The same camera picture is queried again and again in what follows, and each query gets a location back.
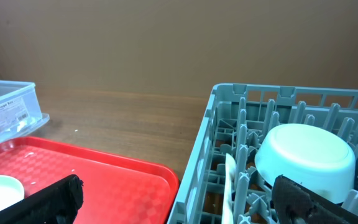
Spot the clear plastic bin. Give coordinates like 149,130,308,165
0,80,50,143

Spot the grey dishwasher rack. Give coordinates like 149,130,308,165
168,83,358,223

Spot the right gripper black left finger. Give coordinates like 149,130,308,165
0,174,84,224

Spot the red plastic tray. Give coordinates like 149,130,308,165
0,136,179,224

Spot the white plastic spoon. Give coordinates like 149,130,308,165
221,154,236,224

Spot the mint green bowl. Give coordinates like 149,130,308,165
254,123,356,203

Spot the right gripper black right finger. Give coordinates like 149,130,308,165
272,175,358,224

